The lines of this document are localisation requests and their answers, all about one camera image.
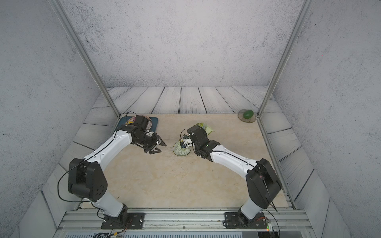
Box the right aluminium frame post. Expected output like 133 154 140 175
257 0 314 118

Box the green toy avocado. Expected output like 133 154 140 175
243 110 255 120

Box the white patterned breakfast bowl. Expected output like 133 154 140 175
173 141 191 157

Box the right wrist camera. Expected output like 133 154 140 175
180 138 193 149

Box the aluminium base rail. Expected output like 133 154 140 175
57 208 315 238

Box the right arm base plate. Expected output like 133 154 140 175
223 211 268 229

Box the left aluminium frame post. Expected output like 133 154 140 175
49 0 121 118

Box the teal placemat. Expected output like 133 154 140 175
114 116 159 132

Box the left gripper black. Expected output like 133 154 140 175
134 132 168 154

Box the patterned fruit plate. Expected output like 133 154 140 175
130 115 152 131

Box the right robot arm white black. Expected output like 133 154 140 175
179 125 282 226

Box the aluminium frame post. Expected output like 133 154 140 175
49 0 121 118
257 0 314 118

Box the grey stone dish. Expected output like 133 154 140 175
238 109 257 123

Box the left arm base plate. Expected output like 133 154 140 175
101 212 146 230

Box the green oats bag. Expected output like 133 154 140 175
195 123 214 135

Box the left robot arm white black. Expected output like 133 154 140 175
66 115 166 222

